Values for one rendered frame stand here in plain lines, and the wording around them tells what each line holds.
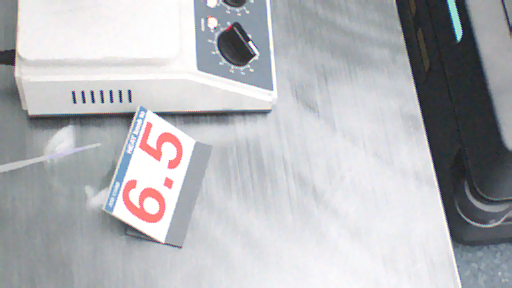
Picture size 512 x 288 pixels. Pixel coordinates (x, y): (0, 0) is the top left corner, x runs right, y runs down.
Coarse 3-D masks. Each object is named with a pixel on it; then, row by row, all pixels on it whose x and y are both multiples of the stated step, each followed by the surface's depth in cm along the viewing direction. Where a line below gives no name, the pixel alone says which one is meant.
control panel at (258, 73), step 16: (256, 0) 91; (208, 16) 87; (224, 16) 88; (240, 16) 89; (256, 16) 90; (208, 32) 86; (256, 32) 89; (208, 48) 85; (208, 64) 84; (224, 64) 85; (256, 64) 88; (240, 80) 86; (256, 80) 87; (272, 80) 88
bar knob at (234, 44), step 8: (232, 24) 86; (240, 24) 86; (224, 32) 86; (232, 32) 86; (240, 32) 86; (224, 40) 86; (232, 40) 86; (240, 40) 85; (248, 40) 86; (224, 48) 86; (232, 48) 86; (240, 48) 86; (248, 48) 85; (256, 48) 86; (224, 56) 86; (232, 56) 86; (240, 56) 86; (248, 56) 86; (256, 56) 86; (240, 64) 86
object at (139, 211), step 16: (144, 128) 84; (160, 128) 85; (144, 144) 84; (160, 144) 85; (176, 144) 86; (144, 160) 83; (160, 160) 85; (176, 160) 86; (128, 176) 82; (144, 176) 83; (160, 176) 84; (176, 176) 85; (128, 192) 82; (144, 192) 83; (160, 192) 84; (128, 208) 81; (144, 208) 83; (160, 208) 84; (144, 224) 82; (160, 224) 83
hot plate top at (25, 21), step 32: (32, 0) 82; (64, 0) 83; (96, 0) 83; (128, 0) 83; (160, 0) 84; (32, 32) 81; (64, 32) 81; (96, 32) 82; (128, 32) 82; (160, 32) 82; (32, 64) 81
